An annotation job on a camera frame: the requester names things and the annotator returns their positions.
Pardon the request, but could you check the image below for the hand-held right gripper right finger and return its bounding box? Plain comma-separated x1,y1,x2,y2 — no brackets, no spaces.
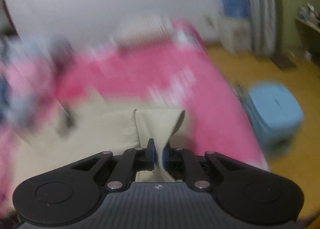
162,142,247,192

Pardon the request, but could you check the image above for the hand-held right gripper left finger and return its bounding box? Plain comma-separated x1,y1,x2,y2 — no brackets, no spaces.
71,138,157,192

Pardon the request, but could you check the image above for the beige zip jacket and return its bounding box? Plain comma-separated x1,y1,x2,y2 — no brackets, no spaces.
14,94,194,184

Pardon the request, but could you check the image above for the pink floral blanket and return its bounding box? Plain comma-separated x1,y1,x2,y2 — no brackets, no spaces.
0,19,270,219

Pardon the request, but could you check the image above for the light blue plastic stool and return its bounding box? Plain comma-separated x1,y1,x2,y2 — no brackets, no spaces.
247,82,305,156

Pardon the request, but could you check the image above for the small white cabinet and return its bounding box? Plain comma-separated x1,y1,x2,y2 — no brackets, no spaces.
220,15,253,53

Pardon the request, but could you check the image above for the pink grey floral quilt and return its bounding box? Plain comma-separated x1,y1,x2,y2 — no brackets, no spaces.
0,35,78,132

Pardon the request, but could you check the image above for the grey curtain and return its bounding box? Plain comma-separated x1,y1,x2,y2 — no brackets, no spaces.
237,0,278,58

